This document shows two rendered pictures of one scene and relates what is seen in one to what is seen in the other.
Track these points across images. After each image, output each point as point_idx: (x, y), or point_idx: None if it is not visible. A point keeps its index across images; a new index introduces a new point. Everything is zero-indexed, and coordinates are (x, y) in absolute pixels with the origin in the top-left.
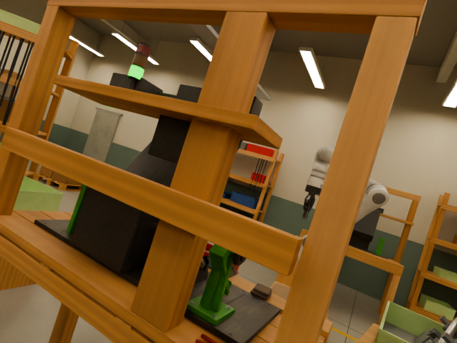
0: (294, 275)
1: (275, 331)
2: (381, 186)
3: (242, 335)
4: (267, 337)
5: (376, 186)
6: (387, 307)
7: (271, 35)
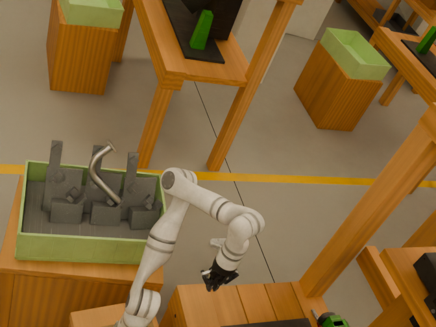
0: (353, 257)
1: (255, 316)
2: (189, 172)
3: (300, 323)
4: (270, 316)
5: (191, 178)
6: (64, 235)
7: None
